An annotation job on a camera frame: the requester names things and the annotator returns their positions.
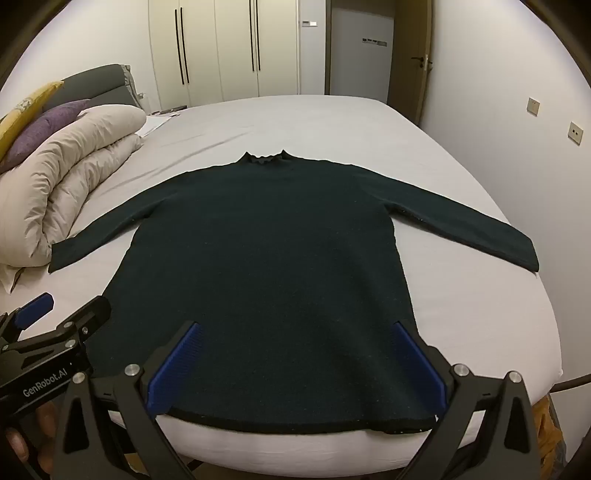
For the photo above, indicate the beige wall switch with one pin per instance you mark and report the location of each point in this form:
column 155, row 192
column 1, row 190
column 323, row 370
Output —
column 533, row 106

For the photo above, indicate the small dark object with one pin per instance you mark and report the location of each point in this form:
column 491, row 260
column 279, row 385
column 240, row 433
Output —
column 171, row 110

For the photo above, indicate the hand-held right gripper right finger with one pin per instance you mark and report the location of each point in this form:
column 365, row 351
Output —
column 418, row 369

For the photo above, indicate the beige folded duvet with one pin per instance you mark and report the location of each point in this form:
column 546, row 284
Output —
column 69, row 175

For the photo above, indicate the purple pillow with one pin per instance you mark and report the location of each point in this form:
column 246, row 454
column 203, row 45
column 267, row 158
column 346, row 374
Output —
column 46, row 124

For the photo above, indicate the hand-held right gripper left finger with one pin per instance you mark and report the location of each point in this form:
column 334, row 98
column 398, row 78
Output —
column 173, row 369

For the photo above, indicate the white paper sheet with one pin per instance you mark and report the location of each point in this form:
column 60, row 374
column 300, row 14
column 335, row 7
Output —
column 157, row 123

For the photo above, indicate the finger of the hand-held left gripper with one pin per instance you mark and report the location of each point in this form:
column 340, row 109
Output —
column 37, row 307
column 94, row 311

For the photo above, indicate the white bed sheet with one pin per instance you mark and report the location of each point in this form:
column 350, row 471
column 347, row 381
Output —
column 323, row 134

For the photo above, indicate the grey padded headboard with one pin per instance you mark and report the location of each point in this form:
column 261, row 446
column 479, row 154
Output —
column 97, row 85

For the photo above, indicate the dark green sweater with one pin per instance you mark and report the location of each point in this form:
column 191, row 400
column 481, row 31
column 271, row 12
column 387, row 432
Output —
column 277, row 277

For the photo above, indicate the small wall control panel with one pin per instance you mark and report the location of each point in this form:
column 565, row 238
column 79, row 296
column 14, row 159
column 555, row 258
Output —
column 308, row 23

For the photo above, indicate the white wardrobe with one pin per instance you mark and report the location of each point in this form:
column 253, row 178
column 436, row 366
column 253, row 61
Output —
column 221, row 55

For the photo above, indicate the yellow pillow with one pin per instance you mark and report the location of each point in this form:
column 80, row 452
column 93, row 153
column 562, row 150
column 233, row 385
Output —
column 23, row 108

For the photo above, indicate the brown wooden door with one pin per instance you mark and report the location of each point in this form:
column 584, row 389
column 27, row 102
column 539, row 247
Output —
column 418, row 27

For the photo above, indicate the person's left hand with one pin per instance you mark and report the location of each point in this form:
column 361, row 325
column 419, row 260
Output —
column 47, row 417

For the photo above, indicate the beige wall socket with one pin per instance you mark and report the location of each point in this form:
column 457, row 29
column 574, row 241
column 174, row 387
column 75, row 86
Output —
column 575, row 133

